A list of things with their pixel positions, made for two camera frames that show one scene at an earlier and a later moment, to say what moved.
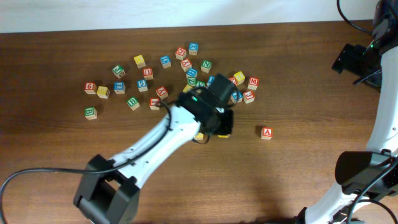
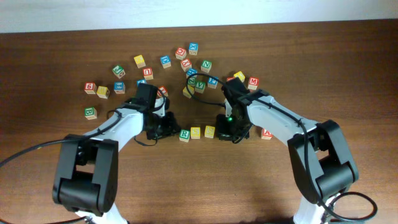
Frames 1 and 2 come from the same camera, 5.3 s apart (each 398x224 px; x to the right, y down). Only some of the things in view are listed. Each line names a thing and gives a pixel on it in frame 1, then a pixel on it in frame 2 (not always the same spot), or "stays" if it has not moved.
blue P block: [211, 80] stays
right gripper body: [356, 58] → [232, 127]
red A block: [267, 133] stays
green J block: [119, 71] stays
